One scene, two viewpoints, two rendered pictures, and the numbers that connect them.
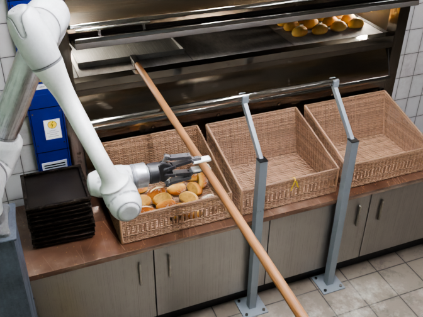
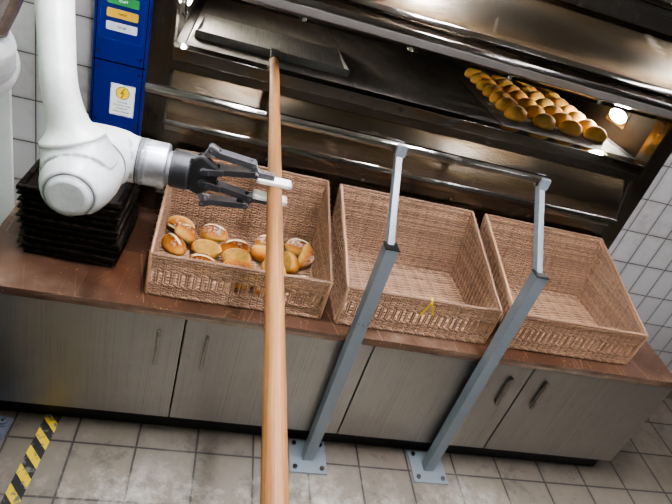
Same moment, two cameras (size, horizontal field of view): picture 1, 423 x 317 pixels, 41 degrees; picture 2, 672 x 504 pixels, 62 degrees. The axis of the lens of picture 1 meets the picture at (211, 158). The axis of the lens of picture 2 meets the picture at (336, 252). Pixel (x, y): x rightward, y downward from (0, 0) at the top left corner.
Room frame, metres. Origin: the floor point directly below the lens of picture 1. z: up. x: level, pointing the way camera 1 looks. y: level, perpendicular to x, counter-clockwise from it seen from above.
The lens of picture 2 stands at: (0.74, -0.23, 1.70)
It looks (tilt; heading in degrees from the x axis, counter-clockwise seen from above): 31 degrees down; 6
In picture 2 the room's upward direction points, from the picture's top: 19 degrees clockwise
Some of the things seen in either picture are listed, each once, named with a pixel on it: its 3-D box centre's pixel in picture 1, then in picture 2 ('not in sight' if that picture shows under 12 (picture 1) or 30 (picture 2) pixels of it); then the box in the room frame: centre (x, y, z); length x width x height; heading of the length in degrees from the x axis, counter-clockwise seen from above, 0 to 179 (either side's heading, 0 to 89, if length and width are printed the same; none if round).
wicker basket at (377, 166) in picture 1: (365, 136); (553, 287); (2.72, -0.86, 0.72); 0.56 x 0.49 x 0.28; 112
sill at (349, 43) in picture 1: (247, 58); (430, 114); (2.75, -0.18, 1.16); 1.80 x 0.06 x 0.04; 112
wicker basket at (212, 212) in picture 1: (162, 180); (246, 230); (2.26, 0.24, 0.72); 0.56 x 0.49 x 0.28; 112
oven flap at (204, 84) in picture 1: (248, 84); (418, 153); (2.73, -0.19, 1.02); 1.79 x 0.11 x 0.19; 112
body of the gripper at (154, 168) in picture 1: (159, 172); (194, 172); (1.66, 0.18, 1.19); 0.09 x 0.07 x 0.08; 111
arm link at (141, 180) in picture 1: (140, 175); (155, 164); (1.64, 0.25, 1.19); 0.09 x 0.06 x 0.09; 21
